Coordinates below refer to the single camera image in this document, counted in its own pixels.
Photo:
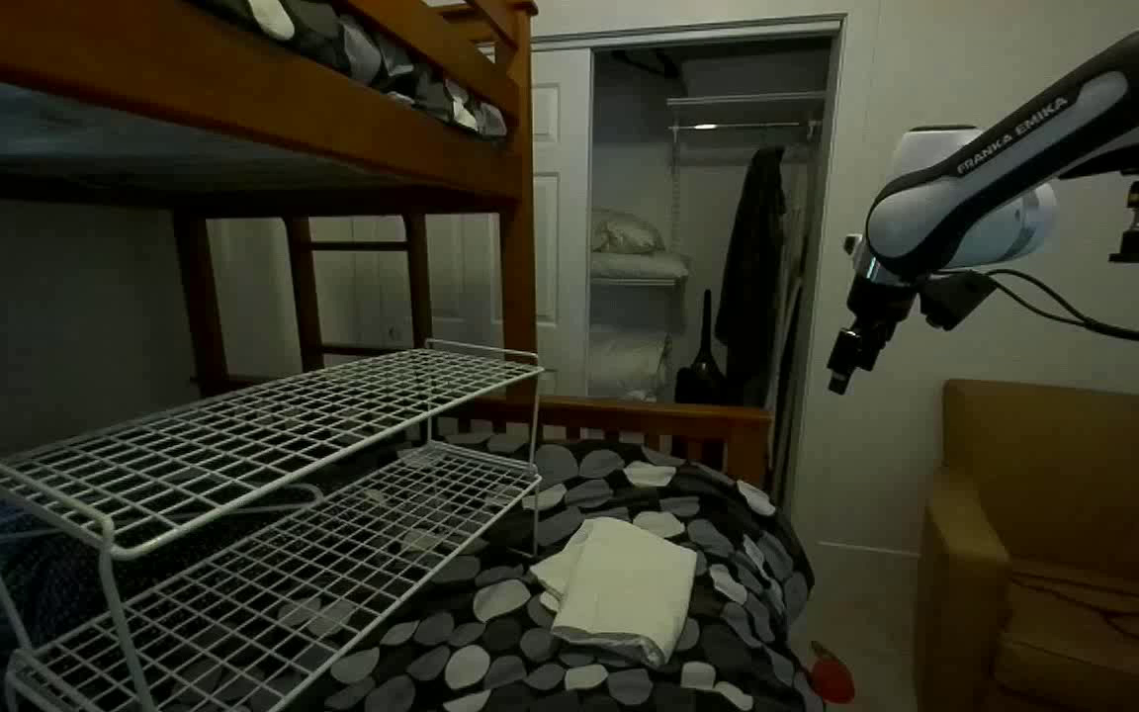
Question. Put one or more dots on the folded white closet linens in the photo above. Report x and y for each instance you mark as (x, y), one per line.
(634, 250)

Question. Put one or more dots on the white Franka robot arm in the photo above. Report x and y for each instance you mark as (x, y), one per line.
(990, 173)

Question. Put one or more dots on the dark hanging coat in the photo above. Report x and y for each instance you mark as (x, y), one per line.
(751, 263)

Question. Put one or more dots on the black closet vacuum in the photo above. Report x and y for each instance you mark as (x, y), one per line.
(702, 362)

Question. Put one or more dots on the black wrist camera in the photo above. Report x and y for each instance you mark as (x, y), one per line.
(955, 298)

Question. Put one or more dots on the tan armchair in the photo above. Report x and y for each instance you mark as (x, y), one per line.
(1056, 540)

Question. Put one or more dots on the white towel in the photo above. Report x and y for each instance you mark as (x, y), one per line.
(627, 591)

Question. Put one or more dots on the black grey spotted duvet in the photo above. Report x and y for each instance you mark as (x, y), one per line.
(673, 556)

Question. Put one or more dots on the wooden bunk bed frame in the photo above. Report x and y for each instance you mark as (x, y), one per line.
(267, 103)

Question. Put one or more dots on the white closet door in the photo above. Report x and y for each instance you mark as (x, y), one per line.
(561, 222)

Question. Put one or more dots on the small red object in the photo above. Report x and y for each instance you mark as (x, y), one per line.
(833, 678)

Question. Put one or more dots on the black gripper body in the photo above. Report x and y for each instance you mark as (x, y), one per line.
(879, 312)

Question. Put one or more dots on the spotted bunk bedding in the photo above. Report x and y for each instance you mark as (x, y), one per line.
(385, 61)

